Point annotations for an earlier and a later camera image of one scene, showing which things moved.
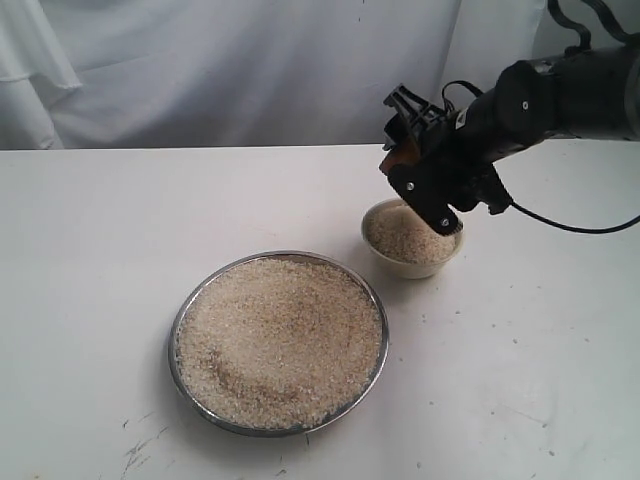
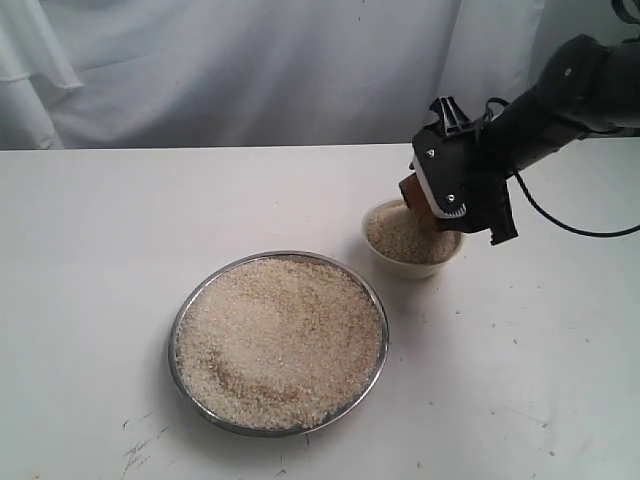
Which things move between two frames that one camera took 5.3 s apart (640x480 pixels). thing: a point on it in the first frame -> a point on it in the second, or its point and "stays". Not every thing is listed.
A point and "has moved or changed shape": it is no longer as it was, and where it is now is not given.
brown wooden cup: [405, 152] has moved or changed shape
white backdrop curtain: [116, 74] stays
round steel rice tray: [277, 344] stays
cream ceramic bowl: [401, 241] stays
